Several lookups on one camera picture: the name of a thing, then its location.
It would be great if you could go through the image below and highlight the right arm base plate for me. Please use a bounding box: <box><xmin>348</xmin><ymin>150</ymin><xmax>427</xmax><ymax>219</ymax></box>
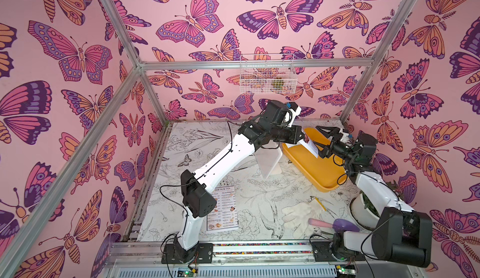
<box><xmin>311</xmin><ymin>240</ymin><xmax>365</xmax><ymax>262</ymax></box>

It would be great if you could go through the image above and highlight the white wire wall basket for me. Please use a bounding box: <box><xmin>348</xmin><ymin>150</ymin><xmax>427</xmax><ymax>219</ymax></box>
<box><xmin>238</xmin><ymin>54</ymin><xmax>298</xmax><ymax>96</ymax></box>

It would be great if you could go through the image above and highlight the white work glove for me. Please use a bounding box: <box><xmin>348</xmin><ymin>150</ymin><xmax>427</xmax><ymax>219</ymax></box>
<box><xmin>282</xmin><ymin>200</ymin><xmax>325</xmax><ymax>239</ymax></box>

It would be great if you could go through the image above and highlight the white yellow menu sheet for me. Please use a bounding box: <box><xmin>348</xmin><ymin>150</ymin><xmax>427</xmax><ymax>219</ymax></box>
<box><xmin>206</xmin><ymin>186</ymin><xmax>238</xmax><ymax>233</ymax></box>

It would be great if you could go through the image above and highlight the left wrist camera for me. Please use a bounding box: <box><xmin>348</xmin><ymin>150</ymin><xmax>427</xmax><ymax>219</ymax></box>
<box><xmin>284</xmin><ymin>102</ymin><xmax>301</xmax><ymax>127</ymax></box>

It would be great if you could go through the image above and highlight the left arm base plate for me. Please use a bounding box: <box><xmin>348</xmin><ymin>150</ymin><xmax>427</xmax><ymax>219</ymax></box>
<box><xmin>161</xmin><ymin>243</ymin><xmax>214</xmax><ymax>265</ymax></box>

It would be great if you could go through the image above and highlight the yellow pencil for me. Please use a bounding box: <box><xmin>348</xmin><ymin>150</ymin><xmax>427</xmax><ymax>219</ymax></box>
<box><xmin>314</xmin><ymin>197</ymin><xmax>328</xmax><ymax>212</ymax></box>

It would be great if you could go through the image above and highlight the yellow plastic tray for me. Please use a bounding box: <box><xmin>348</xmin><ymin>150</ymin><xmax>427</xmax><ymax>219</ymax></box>
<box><xmin>282</xmin><ymin>127</ymin><xmax>347</xmax><ymax>193</ymax></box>

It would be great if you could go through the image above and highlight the pink food menu sheet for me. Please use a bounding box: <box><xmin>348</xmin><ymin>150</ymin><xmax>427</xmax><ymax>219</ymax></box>
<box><xmin>298</xmin><ymin>137</ymin><xmax>319</xmax><ymax>158</ymax></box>

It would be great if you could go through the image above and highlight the aluminium front rail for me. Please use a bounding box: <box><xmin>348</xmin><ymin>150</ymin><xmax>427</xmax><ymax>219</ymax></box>
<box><xmin>100</xmin><ymin>239</ymin><xmax>425</xmax><ymax>278</ymax></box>

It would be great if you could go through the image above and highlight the white pot green plant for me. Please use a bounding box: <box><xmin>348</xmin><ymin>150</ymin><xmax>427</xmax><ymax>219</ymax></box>
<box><xmin>349</xmin><ymin>194</ymin><xmax>380</xmax><ymax>231</ymax></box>

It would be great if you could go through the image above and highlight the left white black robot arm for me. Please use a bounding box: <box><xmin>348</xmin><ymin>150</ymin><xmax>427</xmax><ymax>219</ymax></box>
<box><xmin>176</xmin><ymin>100</ymin><xmax>305</xmax><ymax>252</ymax></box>

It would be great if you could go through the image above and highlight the clear acrylic menu holder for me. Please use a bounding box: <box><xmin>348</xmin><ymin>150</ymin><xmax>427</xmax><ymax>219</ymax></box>
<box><xmin>254</xmin><ymin>145</ymin><xmax>283</xmax><ymax>179</ymax></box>

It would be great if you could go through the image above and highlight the green item in basket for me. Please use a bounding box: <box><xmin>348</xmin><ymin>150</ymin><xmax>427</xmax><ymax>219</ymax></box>
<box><xmin>271</xmin><ymin>77</ymin><xmax>285</xmax><ymax>92</ymax></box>

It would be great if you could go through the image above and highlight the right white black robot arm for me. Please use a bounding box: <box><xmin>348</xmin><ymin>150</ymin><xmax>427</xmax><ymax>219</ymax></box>
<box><xmin>315</xmin><ymin>125</ymin><xmax>433</xmax><ymax>268</ymax></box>

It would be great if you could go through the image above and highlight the purple pink garden trowel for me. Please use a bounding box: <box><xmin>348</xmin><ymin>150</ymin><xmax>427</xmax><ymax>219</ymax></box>
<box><xmin>308</xmin><ymin>218</ymin><xmax>360</xmax><ymax>233</ymax></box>

